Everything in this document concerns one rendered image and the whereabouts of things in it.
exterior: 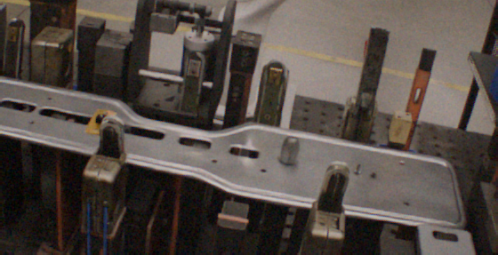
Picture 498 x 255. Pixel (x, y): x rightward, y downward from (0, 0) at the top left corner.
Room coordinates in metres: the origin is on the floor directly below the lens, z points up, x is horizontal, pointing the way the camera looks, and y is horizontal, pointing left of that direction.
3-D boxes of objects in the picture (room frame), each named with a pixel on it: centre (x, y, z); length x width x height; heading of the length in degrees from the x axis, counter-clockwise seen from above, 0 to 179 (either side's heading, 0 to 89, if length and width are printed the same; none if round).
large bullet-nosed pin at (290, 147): (1.03, -0.10, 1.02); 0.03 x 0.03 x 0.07
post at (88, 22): (1.26, 0.33, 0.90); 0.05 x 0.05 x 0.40; 87
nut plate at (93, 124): (1.04, 0.24, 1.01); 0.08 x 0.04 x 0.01; 177
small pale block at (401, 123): (1.14, -0.31, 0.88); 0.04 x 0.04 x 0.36; 87
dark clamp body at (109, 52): (1.24, 0.27, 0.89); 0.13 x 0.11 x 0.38; 177
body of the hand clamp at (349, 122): (1.19, -0.23, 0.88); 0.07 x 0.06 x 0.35; 177
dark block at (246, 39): (1.25, 0.01, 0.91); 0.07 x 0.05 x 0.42; 177
